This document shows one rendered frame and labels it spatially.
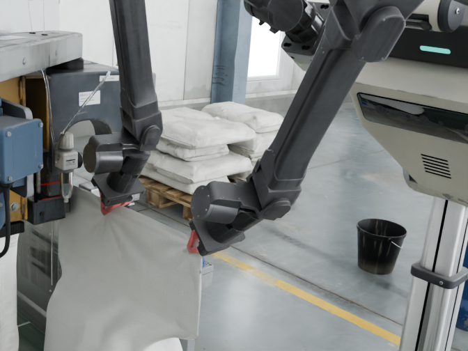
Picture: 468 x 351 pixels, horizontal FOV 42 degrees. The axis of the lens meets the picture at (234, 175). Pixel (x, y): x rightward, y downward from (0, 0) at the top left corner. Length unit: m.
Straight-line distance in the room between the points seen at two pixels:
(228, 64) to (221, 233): 6.31
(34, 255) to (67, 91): 1.13
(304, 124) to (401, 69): 0.46
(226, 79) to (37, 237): 5.26
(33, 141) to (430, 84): 0.72
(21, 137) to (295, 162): 0.44
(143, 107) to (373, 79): 0.46
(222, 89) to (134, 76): 6.29
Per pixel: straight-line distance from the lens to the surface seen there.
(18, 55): 1.13
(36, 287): 2.45
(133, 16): 1.10
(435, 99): 1.20
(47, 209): 1.42
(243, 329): 3.01
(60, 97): 1.37
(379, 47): 0.73
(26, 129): 1.06
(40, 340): 2.19
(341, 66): 0.78
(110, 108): 1.45
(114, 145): 1.20
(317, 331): 3.08
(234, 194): 0.98
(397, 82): 1.24
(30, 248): 2.42
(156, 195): 4.41
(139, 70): 1.14
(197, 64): 7.20
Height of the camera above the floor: 1.54
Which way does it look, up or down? 17 degrees down
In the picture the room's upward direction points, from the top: 5 degrees clockwise
